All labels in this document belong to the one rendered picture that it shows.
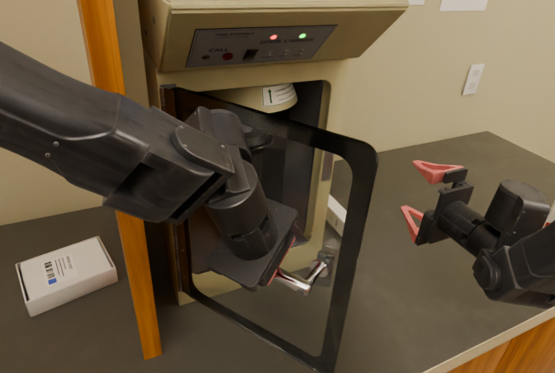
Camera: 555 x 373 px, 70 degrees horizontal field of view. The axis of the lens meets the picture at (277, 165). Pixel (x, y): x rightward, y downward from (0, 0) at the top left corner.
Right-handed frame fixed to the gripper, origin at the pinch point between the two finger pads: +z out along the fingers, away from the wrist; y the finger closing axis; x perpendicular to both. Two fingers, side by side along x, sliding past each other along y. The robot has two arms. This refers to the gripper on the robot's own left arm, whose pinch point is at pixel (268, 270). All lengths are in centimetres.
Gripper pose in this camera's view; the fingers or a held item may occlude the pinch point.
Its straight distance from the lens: 52.8
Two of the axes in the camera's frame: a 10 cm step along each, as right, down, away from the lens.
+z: 1.8, 6.2, 7.7
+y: -4.9, 7.3, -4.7
